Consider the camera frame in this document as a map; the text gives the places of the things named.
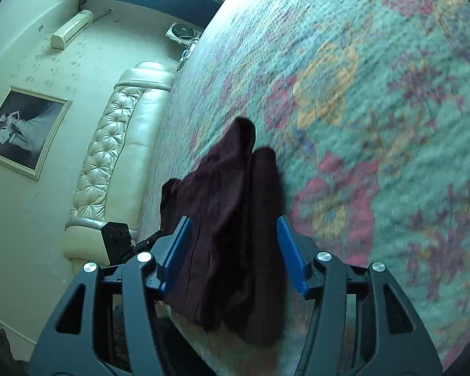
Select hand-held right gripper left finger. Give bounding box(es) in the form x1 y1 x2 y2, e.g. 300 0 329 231
27 215 194 376

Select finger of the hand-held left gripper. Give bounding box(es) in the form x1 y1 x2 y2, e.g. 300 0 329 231
131 230 170 252

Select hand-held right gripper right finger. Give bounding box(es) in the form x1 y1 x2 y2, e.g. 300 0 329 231
276 215 443 376

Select maroon pants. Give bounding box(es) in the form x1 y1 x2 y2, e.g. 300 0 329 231
159 117 288 347

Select cream tufted leather headboard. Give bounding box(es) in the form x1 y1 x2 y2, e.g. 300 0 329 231
65 61 179 275

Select framed black-and-white photo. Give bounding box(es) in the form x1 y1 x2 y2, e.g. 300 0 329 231
0 85 73 181

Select floral bed blanket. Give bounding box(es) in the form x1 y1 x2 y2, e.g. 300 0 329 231
137 0 470 376

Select white box with round disc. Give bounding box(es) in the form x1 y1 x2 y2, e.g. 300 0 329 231
165 22 203 46

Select white air conditioner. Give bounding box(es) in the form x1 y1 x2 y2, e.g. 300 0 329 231
50 9 94 50

